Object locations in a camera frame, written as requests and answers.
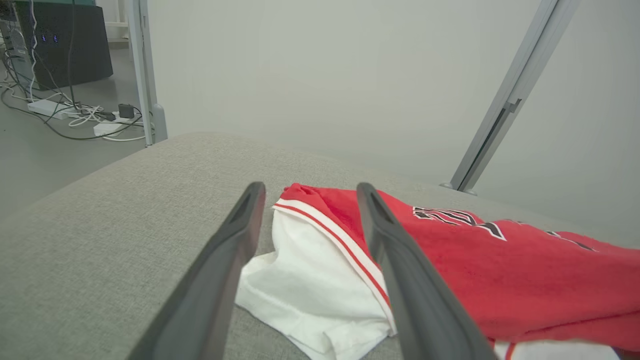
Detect red white basketball jersey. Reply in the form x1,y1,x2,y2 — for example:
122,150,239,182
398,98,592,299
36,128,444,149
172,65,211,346
235,183,640,360

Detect long white power strip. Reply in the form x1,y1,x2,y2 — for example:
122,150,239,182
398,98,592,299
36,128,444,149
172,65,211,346
27,99,68,120

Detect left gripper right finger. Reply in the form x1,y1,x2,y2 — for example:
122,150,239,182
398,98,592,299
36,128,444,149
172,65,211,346
356,182,498,360

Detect grey metal corner post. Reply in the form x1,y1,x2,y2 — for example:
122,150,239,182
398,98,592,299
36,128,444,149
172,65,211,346
127,0,168,147

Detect white floor cable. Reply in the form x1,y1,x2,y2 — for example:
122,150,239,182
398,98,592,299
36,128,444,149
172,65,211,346
67,104,147,143

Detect black computer case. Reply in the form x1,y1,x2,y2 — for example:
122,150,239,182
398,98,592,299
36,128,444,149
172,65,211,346
14,0,114,91

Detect grey double partition post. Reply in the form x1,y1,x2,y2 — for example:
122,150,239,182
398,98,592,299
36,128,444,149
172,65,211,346
440,0,581,196

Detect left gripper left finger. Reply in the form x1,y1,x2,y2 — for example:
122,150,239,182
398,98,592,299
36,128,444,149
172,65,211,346
127,181,267,360

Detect white power strips and cables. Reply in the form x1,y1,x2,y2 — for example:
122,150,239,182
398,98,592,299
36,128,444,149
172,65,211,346
0,85,146,142

